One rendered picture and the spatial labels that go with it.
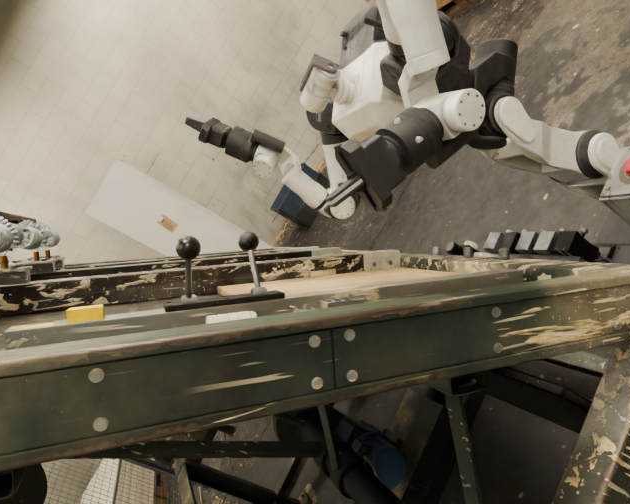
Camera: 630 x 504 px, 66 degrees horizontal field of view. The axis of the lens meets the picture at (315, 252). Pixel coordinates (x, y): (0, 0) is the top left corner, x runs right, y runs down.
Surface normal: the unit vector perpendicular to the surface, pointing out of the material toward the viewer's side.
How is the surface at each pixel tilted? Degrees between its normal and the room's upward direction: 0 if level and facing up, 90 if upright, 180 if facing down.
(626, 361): 0
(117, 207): 90
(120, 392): 90
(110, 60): 90
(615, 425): 0
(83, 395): 90
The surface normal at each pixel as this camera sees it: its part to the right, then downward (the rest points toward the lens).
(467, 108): 0.46, 0.17
